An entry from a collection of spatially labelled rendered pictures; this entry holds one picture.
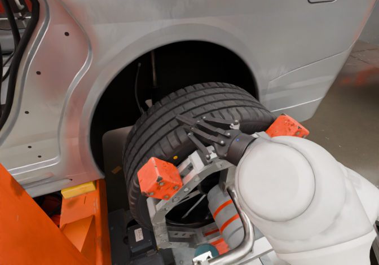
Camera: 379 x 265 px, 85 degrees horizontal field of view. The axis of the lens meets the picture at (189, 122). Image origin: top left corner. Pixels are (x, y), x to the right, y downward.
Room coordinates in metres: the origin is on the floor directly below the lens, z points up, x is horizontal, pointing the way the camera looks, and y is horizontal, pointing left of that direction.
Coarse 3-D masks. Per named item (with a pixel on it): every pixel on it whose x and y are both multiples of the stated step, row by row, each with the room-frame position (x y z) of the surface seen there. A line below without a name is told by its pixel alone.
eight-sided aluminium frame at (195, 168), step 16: (192, 160) 0.37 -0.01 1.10; (224, 160) 0.36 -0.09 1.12; (192, 176) 0.33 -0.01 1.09; (176, 192) 0.31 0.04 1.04; (160, 208) 0.29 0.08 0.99; (160, 224) 0.29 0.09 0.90; (208, 224) 0.42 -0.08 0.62; (160, 240) 0.29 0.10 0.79; (176, 240) 0.31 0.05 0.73; (192, 240) 0.34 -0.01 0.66; (208, 240) 0.35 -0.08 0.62
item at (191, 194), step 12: (204, 180) 0.50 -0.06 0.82; (216, 180) 0.52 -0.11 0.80; (192, 192) 0.44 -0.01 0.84; (204, 192) 0.46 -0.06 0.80; (180, 204) 0.49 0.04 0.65; (192, 204) 0.45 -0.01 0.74; (204, 204) 0.51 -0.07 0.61; (168, 216) 0.40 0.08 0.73; (180, 216) 0.43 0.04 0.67; (192, 216) 0.45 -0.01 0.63; (204, 216) 0.46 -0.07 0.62
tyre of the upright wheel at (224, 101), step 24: (168, 96) 0.62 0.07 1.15; (192, 96) 0.58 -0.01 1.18; (216, 96) 0.57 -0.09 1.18; (240, 96) 0.60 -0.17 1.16; (144, 120) 0.55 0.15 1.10; (168, 120) 0.50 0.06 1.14; (240, 120) 0.47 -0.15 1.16; (264, 120) 0.50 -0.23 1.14; (144, 144) 0.46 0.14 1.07; (168, 144) 0.41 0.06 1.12; (192, 144) 0.41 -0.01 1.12; (144, 216) 0.35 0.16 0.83
